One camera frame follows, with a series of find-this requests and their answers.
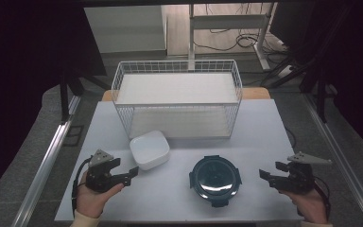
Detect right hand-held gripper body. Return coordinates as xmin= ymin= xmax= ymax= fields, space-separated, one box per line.
xmin=277 ymin=151 xmax=333 ymax=193

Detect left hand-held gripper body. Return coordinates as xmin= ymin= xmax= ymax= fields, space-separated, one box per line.
xmin=85 ymin=148 xmax=124 ymax=193

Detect white square container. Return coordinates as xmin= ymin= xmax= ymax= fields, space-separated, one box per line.
xmin=129 ymin=130 xmax=171 ymax=171

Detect person's left hand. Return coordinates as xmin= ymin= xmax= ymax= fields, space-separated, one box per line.
xmin=76 ymin=176 xmax=126 ymax=218

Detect person's right hand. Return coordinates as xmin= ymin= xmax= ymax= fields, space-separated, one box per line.
xmin=280 ymin=188 xmax=329 ymax=223

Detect dark round lidded container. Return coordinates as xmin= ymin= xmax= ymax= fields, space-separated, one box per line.
xmin=188 ymin=154 xmax=243 ymax=208

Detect black metal stand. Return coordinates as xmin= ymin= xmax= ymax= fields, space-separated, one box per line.
xmin=261 ymin=56 xmax=329 ymax=124
xmin=59 ymin=68 xmax=110 ymax=125

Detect left hand-held gripper cable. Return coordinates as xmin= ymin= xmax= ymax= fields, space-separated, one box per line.
xmin=71 ymin=155 xmax=93 ymax=218

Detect hand-held gripper cable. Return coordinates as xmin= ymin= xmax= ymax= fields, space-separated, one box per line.
xmin=71 ymin=155 xmax=93 ymax=218
xmin=311 ymin=175 xmax=333 ymax=221

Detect right hand-held gripper cable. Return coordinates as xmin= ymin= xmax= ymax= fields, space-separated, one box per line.
xmin=311 ymin=175 xmax=333 ymax=221

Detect aluminium rail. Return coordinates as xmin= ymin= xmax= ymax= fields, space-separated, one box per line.
xmin=10 ymin=95 xmax=82 ymax=227
xmin=302 ymin=94 xmax=363 ymax=227

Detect black floor cables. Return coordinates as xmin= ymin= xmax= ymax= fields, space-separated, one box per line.
xmin=193 ymin=29 xmax=286 ymax=54

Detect white desk frame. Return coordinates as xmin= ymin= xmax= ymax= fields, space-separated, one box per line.
xmin=187 ymin=3 xmax=277 ymax=71

